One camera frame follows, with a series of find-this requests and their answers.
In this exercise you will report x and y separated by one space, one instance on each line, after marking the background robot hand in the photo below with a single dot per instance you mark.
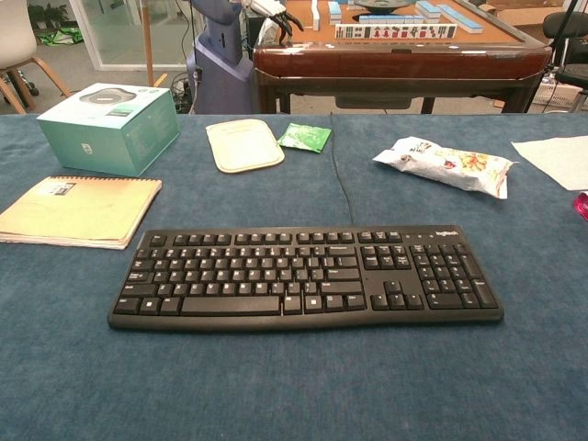
278 16

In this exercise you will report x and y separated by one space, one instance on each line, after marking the blue background robot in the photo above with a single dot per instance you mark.
220 69

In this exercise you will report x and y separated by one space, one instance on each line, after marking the yellow spiral-bound notebook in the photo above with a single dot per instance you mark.
80 209

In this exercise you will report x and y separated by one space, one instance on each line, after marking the white paper sheet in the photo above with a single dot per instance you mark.
553 158

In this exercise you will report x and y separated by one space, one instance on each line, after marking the white snack bag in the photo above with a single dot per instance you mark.
450 167

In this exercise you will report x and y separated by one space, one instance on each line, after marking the black Logitech keyboard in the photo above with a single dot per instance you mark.
257 280

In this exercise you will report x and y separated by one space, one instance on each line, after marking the black office chair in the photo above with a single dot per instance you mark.
569 46

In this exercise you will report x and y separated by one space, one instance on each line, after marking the brown mahjong table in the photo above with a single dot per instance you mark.
399 57

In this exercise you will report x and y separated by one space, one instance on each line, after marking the green foil sachet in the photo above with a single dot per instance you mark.
304 137

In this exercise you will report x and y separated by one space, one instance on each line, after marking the teal product box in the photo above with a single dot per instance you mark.
110 133

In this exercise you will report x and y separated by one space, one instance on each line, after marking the white plastic crate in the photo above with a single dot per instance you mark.
558 96

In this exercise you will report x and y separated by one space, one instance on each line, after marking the pink plastic object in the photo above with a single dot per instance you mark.
582 205

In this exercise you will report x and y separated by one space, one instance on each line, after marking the blue table cloth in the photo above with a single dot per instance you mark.
294 367

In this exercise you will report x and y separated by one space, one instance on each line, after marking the row of face-up mahjong tiles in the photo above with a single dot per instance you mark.
395 31

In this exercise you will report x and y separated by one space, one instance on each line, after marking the white chair with wooden legs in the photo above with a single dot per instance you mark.
16 46

